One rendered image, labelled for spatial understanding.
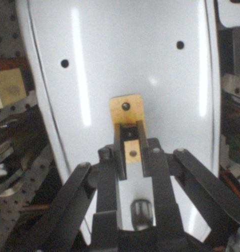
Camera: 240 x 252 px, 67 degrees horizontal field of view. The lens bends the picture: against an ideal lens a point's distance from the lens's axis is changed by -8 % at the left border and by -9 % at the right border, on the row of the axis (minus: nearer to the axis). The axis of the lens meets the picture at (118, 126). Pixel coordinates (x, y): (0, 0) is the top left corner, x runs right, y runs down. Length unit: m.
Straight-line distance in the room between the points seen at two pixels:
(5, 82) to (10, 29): 0.41
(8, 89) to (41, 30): 0.08
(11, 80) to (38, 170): 0.49
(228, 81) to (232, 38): 0.33
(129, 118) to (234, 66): 0.15
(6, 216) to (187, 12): 0.87
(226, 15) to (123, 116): 0.17
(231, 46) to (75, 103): 0.21
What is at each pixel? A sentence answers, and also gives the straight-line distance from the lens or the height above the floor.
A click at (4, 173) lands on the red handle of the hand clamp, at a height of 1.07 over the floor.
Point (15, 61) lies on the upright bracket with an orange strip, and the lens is 0.32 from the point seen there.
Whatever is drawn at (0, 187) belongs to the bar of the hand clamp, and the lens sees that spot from 0.22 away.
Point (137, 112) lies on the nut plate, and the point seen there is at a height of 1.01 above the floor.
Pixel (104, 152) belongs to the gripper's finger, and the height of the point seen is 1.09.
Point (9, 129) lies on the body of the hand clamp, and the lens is 0.26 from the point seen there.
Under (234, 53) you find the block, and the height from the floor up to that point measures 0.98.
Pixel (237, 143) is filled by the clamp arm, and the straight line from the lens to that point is 0.29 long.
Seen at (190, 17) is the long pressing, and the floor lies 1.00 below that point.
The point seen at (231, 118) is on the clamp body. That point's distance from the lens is 0.35.
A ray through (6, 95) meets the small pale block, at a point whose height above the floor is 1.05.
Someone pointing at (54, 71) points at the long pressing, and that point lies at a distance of 0.24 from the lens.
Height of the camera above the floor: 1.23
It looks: 70 degrees down
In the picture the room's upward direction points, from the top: 177 degrees counter-clockwise
